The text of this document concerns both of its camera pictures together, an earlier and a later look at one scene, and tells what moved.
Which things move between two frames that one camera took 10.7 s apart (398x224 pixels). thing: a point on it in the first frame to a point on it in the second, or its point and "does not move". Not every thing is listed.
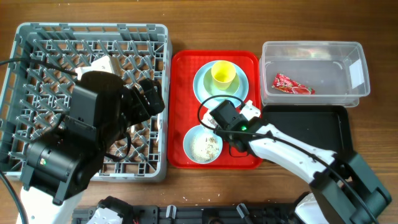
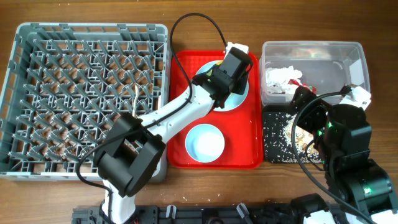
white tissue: x=208 y=120 to x=277 y=79
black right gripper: x=223 y=134 to x=318 y=108
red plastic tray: x=183 y=106 does not move
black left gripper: x=139 y=112 to x=241 y=89
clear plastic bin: x=336 y=70 does not move
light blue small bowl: x=202 y=145 does not move
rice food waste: x=204 y=147 to x=298 y=138
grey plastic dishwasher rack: x=35 y=99 does not move
